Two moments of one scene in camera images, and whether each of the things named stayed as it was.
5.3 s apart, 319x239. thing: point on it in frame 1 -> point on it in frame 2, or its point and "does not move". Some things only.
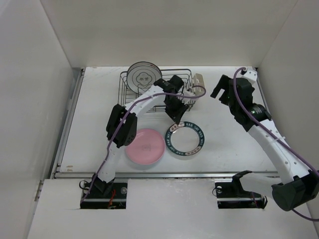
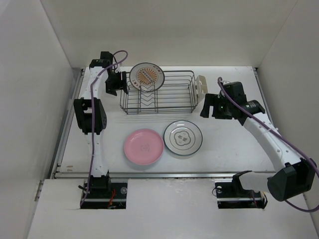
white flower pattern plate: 141,75 -> 183,137
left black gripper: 177,114 -> 120,84
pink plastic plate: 148,147 does not move
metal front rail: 166,175 does not move
